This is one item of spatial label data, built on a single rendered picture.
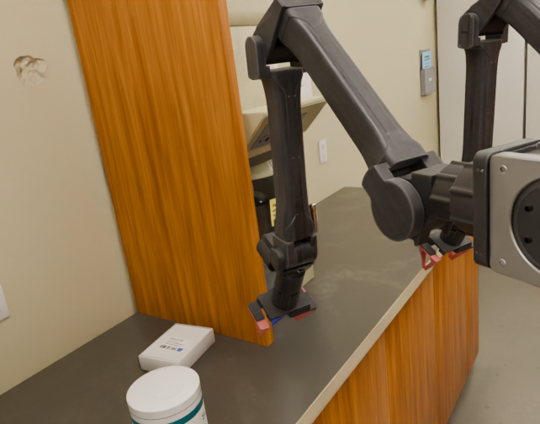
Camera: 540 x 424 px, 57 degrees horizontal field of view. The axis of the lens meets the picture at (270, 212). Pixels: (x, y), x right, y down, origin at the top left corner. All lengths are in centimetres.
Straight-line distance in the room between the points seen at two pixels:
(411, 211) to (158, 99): 80
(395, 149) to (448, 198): 11
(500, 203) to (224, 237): 81
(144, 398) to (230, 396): 26
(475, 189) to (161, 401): 63
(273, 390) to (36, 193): 77
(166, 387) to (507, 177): 68
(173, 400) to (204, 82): 66
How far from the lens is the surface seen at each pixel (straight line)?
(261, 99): 134
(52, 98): 143
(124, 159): 140
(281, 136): 87
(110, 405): 123
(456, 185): 55
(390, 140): 65
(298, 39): 78
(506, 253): 53
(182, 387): 94
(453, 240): 133
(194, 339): 130
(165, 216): 134
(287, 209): 91
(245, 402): 112
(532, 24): 111
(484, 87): 119
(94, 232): 150
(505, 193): 51
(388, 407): 162
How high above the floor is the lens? 162
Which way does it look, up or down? 17 degrees down
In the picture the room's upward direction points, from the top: 8 degrees counter-clockwise
